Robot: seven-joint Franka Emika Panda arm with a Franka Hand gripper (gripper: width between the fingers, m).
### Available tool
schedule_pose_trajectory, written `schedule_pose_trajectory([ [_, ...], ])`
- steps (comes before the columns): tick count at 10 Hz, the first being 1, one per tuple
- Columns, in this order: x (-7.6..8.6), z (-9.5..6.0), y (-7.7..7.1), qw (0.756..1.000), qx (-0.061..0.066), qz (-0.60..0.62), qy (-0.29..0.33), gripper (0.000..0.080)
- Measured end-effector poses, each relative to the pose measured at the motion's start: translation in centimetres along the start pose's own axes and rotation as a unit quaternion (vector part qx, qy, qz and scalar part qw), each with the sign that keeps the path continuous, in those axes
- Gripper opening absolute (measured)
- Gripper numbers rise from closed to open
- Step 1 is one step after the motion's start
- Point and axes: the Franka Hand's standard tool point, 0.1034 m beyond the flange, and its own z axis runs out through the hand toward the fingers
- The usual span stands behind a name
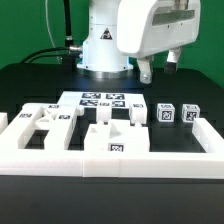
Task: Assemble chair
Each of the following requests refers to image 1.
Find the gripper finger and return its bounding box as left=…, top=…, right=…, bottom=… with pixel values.
left=164, top=47, right=181, bottom=74
left=137, top=56, right=154, bottom=84

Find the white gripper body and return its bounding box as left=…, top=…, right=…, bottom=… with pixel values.
left=117, top=0, right=201, bottom=59

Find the white chair seat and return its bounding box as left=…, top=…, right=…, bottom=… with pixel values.
left=84, top=119, right=150, bottom=153

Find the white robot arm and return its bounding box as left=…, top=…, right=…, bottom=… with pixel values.
left=78, top=0, right=201, bottom=84

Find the white marker cube left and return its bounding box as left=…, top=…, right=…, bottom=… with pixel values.
left=157, top=103, right=175, bottom=122

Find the white marker cube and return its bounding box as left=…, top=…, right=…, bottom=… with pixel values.
left=182, top=104, right=200, bottom=123
left=157, top=103, right=175, bottom=122

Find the white marker cube right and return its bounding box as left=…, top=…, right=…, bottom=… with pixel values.
left=182, top=104, right=200, bottom=123

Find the white block at left edge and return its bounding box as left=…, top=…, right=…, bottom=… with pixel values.
left=0, top=112, right=8, bottom=134

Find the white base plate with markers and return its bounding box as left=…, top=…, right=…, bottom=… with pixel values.
left=58, top=91, right=146, bottom=109

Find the black cable bundle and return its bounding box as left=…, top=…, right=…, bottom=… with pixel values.
left=20, top=0, right=84, bottom=64

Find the thin white cable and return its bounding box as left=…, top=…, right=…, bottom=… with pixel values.
left=45, top=0, right=63, bottom=64

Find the white chair back frame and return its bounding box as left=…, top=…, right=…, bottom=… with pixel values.
left=16, top=103, right=85, bottom=150

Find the white U-shaped fence frame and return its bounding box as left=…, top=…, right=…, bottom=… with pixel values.
left=0, top=102, right=224, bottom=179

